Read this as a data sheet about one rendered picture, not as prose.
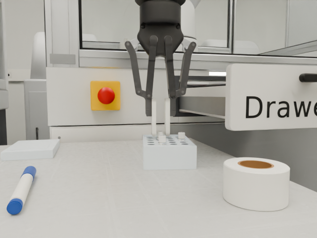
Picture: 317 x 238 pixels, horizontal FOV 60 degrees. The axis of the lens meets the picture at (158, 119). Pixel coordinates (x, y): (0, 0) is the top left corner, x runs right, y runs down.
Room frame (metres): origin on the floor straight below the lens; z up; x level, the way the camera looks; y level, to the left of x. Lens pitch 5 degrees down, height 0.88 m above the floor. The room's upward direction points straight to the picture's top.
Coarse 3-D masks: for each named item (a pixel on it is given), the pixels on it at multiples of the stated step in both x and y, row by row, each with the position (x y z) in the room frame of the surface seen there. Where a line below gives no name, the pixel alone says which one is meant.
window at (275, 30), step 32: (96, 0) 0.72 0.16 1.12; (128, 0) 0.74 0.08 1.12; (192, 0) 0.79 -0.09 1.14; (224, 0) 0.81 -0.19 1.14; (256, 0) 0.83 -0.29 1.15; (288, 0) 0.86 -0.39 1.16; (96, 32) 0.72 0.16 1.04; (128, 32) 0.74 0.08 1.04; (192, 32) 0.79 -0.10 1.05; (224, 32) 0.81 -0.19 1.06; (256, 32) 0.84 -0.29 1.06; (288, 32) 0.86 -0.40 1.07
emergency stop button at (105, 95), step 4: (104, 88) 0.64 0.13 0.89; (108, 88) 0.64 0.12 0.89; (100, 92) 0.64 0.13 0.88; (104, 92) 0.64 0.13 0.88; (108, 92) 0.64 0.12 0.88; (112, 92) 0.65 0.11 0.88; (100, 96) 0.64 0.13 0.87; (104, 96) 0.64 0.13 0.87; (108, 96) 0.64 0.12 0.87; (112, 96) 0.64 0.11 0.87; (100, 100) 0.64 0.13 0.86; (104, 100) 0.64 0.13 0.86; (108, 100) 0.64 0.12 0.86; (112, 100) 0.65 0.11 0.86
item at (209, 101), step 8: (192, 88) 0.67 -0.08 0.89; (200, 88) 0.62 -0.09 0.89; (208, 88) 0.58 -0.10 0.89; (216, 88) 0.54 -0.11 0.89; (224, 88) 0.51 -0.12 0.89; (184, 96) 0.72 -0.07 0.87; (192, 96) 0.66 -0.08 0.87; (200, 96) 0.61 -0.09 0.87; (208, 96) 0.58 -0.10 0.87; (216, 96) 0.54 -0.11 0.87; (224, 96) 0.51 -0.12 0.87; (184, 104) 0.71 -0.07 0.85; (192, 104) 0.66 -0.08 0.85; (200, 104) 0.61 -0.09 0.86; (208, 104) 0.57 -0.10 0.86; (216, 104) 0.54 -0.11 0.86; (224, 104) 0.50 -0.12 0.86; (192, 112) 0.67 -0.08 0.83; (200, 112) 0.62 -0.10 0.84; (208, 112) 0.57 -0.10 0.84; (216, 112) 0.53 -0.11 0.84; (224, 112) 0.50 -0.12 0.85
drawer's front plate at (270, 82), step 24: (240, 72) 0.45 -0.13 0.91; (264, 72) 0.46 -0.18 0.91; (288, 72) 0.48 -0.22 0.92; (312, 72) 0.49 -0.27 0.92; (240, 96) 0.45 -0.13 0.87; (264, 96) 0.46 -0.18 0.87; (288, 96) 0.48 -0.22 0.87; (312, 96) 0.49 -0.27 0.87; (240, 120) 0.45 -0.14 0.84; (264, 120) 0.46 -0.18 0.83; (288, 120) 0.48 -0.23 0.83; (312, 120) 0.49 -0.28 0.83
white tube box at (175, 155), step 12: (144, 144) 0.44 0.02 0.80; (156, 144) 0.45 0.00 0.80; (168, 144) 0.45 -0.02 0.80; (180, 144) 0.45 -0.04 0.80; (192, 144) 0.45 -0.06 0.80; (144, 156) 0.42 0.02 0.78; (156, 156) 0.42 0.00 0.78; (168, 156) 0.42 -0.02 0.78; (180, 156) 0.42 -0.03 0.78; (192, 156) 0.43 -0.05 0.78; (144, 168) 0.42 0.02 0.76; (156, 168) 0.42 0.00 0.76; (168, 168) 0.42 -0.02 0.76; (180, 168) 0.42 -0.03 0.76; (192, 168) 0.43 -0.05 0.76
